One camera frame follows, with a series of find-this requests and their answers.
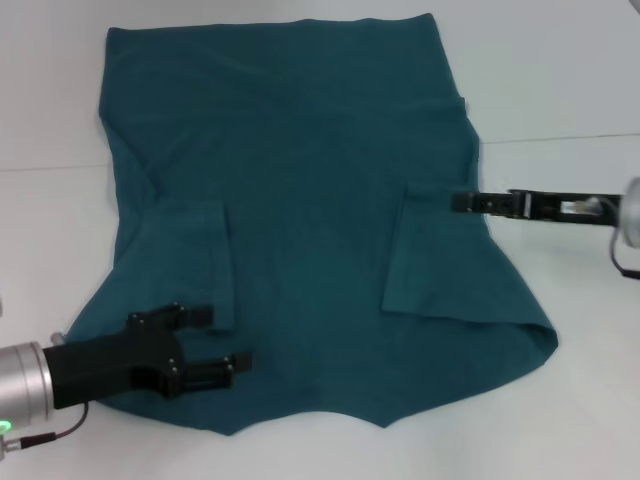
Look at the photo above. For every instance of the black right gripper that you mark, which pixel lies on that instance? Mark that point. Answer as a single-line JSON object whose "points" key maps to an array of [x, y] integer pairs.
{"points": [[550, 210]]}

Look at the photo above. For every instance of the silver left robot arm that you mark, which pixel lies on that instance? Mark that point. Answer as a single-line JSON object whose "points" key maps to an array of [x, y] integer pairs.
{"points": [[22, 380]]}

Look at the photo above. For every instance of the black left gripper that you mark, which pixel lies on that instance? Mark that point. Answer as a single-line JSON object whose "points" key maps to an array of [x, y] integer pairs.
{"points": [[110, 365]]}

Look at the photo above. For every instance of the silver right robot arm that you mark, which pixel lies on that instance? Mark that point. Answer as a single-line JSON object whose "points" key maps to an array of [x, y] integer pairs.
{"points": [[631, 210]]}

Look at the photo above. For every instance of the teal blue shirt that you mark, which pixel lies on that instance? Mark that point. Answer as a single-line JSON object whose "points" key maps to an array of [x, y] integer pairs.
{"points": [[310, 200]]}

